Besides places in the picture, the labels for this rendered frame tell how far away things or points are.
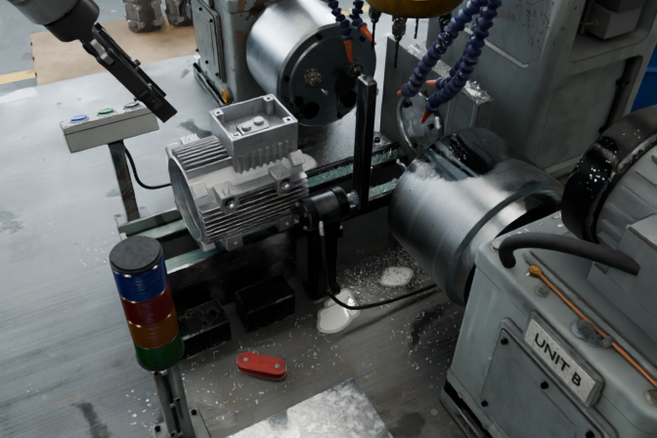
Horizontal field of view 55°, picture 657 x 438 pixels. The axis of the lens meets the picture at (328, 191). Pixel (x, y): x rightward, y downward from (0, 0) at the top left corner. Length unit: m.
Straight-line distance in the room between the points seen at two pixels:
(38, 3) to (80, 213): 0.66
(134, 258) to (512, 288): 0.46
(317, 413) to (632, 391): 0.43
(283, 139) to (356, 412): 0.45
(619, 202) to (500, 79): 0.59
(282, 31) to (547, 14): 0.54
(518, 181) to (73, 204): 0.98
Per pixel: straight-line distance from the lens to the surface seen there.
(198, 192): 1.04
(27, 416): 1.19
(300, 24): 1.37
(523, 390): 0.89
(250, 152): 1.06
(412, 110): 1.32
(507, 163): 0.99
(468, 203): 0.95
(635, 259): 0.71
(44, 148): 1.73
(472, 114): 1.18
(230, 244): 1.10
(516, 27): 1.24
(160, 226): 1.24
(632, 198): 0.74
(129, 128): 1.28
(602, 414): 0.82
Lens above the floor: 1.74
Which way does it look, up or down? 40 degrees down
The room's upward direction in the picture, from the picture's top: 1 degrees clockwise
